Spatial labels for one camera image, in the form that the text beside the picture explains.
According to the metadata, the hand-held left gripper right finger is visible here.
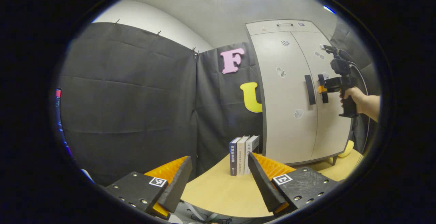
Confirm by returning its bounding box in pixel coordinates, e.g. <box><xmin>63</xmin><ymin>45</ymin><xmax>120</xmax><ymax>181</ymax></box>
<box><xmin>248</xmin><ymin>152</ymin><xmax>341</xmax><ymax>218</ymax></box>

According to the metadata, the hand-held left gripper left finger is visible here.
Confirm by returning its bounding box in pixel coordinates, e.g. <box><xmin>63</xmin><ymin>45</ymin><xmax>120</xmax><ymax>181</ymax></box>
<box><xmin>102</xmin><ymin>156</ymin><xmax>193</xmax><ymax>221</ymax></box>

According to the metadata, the grey shoe cabinet door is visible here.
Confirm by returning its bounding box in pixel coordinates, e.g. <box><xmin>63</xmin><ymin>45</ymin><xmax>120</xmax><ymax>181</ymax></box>
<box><xmin>291</xmin><ymin>31</ymin><xmax>353</xmax><ymax>161</ymax></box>
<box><xmin>250</xmin><ymin>32</ymin><xmax>318</xmax><ymax>165</ymax></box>

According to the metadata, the grey double-door shoe cabinet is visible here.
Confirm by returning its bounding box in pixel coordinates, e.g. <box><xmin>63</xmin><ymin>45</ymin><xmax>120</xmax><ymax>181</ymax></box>
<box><xmin>245</xmin><ymin>20</ymin><xmax>355</xmax><ymax>166</ymax></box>

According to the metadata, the beige book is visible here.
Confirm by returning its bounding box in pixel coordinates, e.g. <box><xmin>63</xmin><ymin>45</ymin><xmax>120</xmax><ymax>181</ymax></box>
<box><xmin>237</xmin><ymin>136</ymin><xmax>250</xmax><ymax>175</ymax></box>

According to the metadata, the blue book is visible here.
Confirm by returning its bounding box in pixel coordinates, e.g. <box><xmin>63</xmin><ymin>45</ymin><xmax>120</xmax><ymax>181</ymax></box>
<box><xmin>230</xmin><ymin>137</ymin><xmax>242</xmax><ymax>176</ymax></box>

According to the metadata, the white and black book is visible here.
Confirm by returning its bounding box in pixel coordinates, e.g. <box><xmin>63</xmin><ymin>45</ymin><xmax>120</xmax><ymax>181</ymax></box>
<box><xmin>245</xmin><ymin>135</ymin><xmax>260</xmax><ymax>174</ymax></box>

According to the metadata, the yellow sponge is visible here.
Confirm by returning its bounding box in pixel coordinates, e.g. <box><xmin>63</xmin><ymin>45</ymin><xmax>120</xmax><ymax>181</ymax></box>
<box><xmin>337</xmin><ymin>140</ymin><xmax>355</xmax><ymax>158</ymax></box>

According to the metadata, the black backdrop cloth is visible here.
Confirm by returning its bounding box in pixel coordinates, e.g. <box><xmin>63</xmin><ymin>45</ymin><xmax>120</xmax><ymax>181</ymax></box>
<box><xmin>56</xmin><ymin>21</ymin><xmax>380</xmax><ymax>185</ymax></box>

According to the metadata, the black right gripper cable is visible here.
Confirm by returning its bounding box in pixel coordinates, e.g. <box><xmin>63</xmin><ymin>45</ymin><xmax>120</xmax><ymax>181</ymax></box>
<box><xmin>341</xmin><ymin>49</ymin><xmax>372</xmax><ymax>149</ymax></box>

